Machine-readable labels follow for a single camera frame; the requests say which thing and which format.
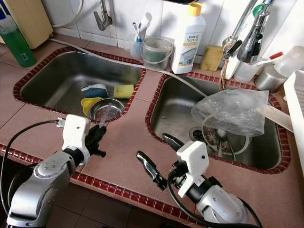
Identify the clear plastic bag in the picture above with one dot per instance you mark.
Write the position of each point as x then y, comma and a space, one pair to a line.
230, 111

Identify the mustard yellow sponge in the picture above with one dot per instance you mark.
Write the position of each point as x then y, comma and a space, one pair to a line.
211, 58

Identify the white dish drying rack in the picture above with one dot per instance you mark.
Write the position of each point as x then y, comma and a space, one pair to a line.
295, 104

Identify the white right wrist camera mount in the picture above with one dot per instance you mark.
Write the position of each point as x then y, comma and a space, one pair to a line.
192, 159

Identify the hanging black pan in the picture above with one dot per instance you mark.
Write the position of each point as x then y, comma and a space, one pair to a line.
175, 1

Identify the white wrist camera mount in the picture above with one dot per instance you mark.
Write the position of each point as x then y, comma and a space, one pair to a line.
76, 135
192, 159

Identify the clear plastic cup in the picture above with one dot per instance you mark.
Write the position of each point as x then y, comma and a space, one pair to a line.
247, 71

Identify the curved chrome faucet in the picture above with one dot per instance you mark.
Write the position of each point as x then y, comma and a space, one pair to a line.
242, 21

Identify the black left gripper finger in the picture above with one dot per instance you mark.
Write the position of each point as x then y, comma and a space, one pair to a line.
96, 133

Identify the dirty white bowl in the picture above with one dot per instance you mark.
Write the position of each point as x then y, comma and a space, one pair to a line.
211, 140

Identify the white toothpaste tube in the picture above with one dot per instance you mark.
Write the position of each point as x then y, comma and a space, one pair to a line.
145, 23

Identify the brown twine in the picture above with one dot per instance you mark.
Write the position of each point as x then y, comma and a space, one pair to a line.
222, 76

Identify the chrome wall tap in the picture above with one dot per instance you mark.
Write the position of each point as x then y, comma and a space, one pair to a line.
103, 21

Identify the steel cup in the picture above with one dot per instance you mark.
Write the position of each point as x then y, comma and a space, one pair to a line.
268, 78

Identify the white detergent bottle yellow cap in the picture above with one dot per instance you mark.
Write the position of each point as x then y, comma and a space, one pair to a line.
187, 47

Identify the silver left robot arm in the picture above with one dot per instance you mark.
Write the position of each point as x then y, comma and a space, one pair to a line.
38, 190

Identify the yellow plastic bowl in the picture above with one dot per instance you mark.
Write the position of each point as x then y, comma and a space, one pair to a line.
85, 105

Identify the green dish soap bottle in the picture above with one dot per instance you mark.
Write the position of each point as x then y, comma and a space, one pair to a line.
21, 47

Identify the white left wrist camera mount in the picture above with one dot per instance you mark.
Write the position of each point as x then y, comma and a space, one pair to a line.
76, 135

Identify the clear plastic bucket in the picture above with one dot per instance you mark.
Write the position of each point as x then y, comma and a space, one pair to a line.
156, 56

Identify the small steel bowl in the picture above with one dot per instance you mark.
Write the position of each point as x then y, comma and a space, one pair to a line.
106, 109

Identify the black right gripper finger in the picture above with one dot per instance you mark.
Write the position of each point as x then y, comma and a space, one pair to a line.
150, 169
171, 142

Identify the steel sink basin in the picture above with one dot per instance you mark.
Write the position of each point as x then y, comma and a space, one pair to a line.
171, 114
66, 78

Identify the bright yellow sponge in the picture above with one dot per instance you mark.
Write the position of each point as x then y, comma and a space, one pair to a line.
123, 91

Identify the white bottle green cap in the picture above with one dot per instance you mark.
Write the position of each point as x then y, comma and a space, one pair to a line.
258, 9

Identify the chrome spray faucet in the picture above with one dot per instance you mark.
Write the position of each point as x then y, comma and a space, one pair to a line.
251, 42

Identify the beige water filter housing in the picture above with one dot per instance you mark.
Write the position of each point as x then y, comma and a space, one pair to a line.
31, 21

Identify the metal spoon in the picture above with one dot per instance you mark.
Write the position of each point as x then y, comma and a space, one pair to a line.
221, 134

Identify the clear toothbrush cup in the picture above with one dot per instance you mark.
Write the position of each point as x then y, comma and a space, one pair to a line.
135, 49

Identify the steel sink drain strainer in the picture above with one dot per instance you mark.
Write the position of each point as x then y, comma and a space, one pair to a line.
199, 134

